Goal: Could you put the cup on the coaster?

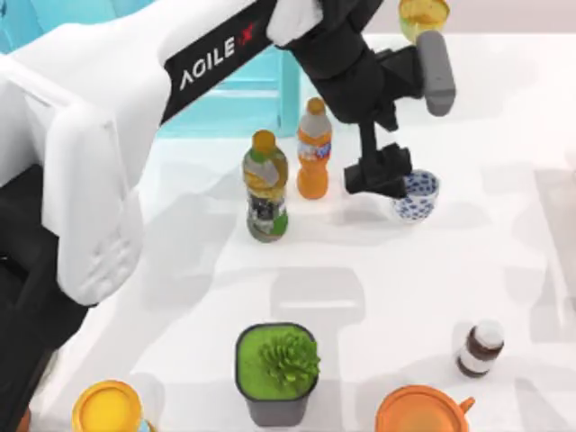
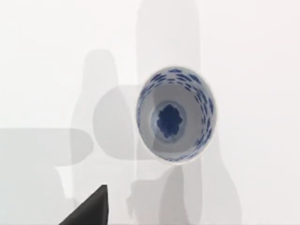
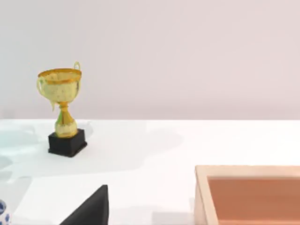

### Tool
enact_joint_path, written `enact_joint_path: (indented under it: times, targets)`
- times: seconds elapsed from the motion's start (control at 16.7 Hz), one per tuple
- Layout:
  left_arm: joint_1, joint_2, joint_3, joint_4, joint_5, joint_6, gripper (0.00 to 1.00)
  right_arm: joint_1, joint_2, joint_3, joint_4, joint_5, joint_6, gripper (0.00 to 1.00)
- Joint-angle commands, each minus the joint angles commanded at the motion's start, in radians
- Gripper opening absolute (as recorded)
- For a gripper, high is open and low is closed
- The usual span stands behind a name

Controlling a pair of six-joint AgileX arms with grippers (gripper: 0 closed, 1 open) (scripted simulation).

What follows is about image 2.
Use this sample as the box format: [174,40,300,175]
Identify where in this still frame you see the blue and white porcelain cup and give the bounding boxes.
[135,65,217,165]

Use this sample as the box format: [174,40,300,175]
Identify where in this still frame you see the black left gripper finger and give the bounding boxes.
[58,184,109,225]

